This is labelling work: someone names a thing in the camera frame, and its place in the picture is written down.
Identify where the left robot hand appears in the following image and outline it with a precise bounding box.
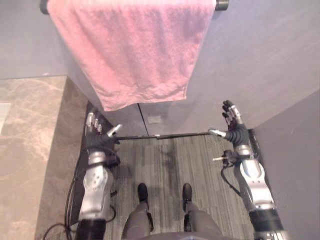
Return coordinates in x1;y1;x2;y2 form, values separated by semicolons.
85;112;123;153

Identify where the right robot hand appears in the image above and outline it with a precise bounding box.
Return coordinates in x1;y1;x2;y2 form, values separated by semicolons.
207;99;251;147

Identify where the robot left leg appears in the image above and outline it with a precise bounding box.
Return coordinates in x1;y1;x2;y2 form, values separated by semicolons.
121;182;155;240

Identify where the pink terry towel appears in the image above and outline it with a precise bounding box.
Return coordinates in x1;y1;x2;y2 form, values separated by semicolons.
46;0;216;112

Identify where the white basin edge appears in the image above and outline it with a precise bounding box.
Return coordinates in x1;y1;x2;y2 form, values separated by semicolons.
0;102;12;136

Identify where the black towel bar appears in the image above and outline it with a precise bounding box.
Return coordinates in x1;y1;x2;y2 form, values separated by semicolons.
39;0;230;15

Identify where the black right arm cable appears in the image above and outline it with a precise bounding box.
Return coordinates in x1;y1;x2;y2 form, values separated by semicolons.
220;166;242;197

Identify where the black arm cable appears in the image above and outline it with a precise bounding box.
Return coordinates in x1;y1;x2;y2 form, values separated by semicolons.
42;162;83;240
220;166;242;197

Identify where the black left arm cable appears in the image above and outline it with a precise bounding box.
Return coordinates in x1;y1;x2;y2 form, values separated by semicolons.
42;162;83;240

